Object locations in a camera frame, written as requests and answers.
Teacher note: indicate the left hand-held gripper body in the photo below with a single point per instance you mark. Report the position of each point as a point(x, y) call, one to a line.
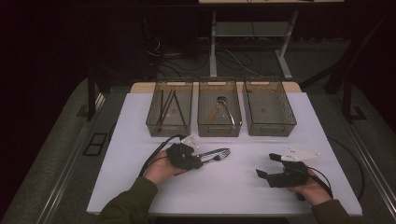
point(180, 157)

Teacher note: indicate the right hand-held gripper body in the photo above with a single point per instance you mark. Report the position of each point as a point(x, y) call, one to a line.
point(289, 179)

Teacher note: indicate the smoky transparent plastic bin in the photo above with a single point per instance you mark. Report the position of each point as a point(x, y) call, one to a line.
point(218, 130)
point(267, 118)
point(171, 130)

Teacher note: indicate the black chopstick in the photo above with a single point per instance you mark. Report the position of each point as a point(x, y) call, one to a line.
point(180, 109)
point(161, 105)

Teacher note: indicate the metal spoon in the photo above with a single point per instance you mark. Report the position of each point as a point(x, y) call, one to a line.
point(221, 99)

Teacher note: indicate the person's left hand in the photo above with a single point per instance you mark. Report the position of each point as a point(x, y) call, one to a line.
point(158, 171)

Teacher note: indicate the person's right hand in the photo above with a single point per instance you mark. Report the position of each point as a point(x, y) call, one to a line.
point(313, 193)

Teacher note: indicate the black strutted stand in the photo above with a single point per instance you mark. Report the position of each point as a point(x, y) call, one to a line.
point(348, 102)

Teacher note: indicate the aluminium rail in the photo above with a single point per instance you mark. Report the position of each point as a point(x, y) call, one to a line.
point(373, 174)
point(59, 189)

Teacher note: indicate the white metal frame desk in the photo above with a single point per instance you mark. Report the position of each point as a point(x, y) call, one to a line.
point(213, 62)

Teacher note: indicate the black post stand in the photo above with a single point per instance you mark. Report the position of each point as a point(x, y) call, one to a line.
point(91, 99)

